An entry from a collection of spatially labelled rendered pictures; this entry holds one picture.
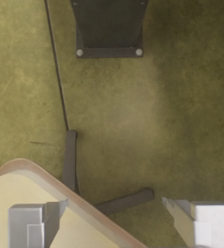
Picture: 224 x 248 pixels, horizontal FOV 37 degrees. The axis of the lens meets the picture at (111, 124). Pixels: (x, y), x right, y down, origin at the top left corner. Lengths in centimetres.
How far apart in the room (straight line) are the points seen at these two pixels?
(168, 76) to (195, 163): 33
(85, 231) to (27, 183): 13
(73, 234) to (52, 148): 65
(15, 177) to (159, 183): 71
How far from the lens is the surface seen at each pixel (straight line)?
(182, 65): 124
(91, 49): 121
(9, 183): 60
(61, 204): 16
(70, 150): 114
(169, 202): 17
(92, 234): 60
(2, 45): 129
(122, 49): 121
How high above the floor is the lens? 119
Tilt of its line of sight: 89 degrees down
